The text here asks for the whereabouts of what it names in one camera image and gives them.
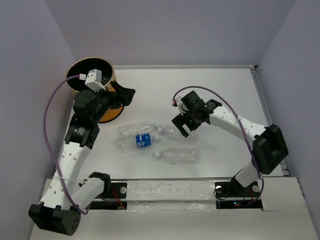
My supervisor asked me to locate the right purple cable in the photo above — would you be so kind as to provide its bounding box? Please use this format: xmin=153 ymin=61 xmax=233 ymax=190
xmin=172 ymin=85 xmax=266 ymax=207

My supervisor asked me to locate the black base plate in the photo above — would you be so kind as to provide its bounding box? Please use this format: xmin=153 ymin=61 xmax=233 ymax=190
xmin=213 ymin=181 xmax=263 ymax=210
xmin=89 ymin=181 xmax=128 ymax=210

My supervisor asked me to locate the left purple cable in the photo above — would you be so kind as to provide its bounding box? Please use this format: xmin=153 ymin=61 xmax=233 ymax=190
xmin=43 ymin=74 xmax=126 ymax=216

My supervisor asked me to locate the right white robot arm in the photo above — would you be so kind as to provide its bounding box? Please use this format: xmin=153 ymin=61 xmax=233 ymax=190
xmin=171 ymin=90 xmax=289 ymax=198

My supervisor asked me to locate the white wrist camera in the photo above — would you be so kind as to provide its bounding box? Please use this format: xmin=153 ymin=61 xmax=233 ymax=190
xmin=171 ymin=96 xmax=188 ymax=116
xmin=79 ymin=69 xmax=106 ymax=92

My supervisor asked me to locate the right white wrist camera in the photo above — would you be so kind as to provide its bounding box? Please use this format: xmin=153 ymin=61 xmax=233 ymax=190
xmin=171 ymin=96 xmax=188 ymax=116

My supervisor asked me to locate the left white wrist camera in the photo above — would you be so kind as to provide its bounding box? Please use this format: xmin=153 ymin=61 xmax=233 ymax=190
xmin=79 ymin=69 xmax=106 ymax=92

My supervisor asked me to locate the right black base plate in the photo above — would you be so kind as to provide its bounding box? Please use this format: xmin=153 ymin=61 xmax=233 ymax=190
xmin=213 ymin=181 xmax=263 ymax=210

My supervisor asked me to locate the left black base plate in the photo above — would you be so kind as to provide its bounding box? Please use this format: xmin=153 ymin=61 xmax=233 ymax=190
xmin=89 ymin=181 xmax=128 ymax=210

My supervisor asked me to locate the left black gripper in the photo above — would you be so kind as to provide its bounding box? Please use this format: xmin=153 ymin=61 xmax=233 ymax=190
xmin=89 ymin=81 xmax=135 ymax=124

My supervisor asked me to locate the blue label plastic bottle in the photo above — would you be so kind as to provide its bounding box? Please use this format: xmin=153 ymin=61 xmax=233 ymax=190
xmin=117 ymin=132 xmax=160 ymax=152

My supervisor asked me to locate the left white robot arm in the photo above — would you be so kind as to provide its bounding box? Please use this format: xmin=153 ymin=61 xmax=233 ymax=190
xmin=28 ymin=81 xmax=136 ymax=236

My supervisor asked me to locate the purple cable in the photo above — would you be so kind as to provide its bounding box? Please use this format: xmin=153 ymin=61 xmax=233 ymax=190
xmin=172 ymin=85 xmax=266 ymax=207
xmin=43 ymin=74 xmax=126 ymax=216

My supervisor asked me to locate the white cardboard front panel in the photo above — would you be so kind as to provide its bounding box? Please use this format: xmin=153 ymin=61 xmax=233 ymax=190
xmin=29 ymin=177 xmax=313 ymax=240

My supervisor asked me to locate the clear bottle front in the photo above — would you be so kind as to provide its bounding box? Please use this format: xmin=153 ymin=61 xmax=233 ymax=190
xmin=152 ymin=148 xmax=200 ymax=165

